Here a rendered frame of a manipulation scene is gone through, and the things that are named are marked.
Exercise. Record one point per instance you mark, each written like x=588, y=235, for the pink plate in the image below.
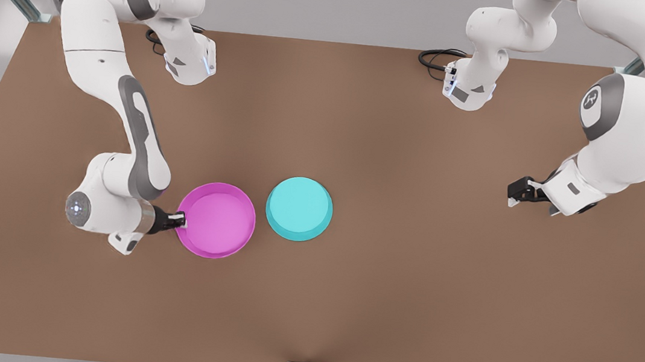
x=217, y=222

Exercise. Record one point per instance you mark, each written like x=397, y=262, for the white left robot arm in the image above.
x=633, y=119

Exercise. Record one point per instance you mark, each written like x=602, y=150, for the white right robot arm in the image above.
x=92, y=45

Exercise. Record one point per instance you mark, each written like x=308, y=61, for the blue plate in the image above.
x=298, y=207

